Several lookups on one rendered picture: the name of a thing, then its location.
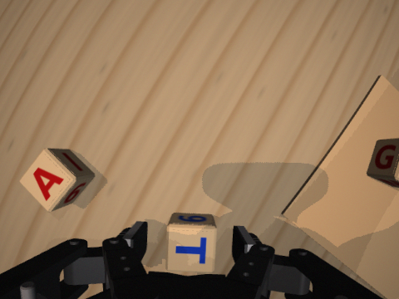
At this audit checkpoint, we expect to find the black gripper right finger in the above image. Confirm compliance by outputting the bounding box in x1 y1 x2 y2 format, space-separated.
210 226 383 299

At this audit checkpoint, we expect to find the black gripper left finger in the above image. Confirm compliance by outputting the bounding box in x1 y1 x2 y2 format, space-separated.
0 221 159 299

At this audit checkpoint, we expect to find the wooden letter block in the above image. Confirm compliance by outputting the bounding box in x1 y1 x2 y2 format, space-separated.
165 213 217 272
367 138 399 188
19 148 95 212

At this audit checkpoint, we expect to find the peach flat mat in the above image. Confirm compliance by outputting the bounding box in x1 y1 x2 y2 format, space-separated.
281 75 399 299

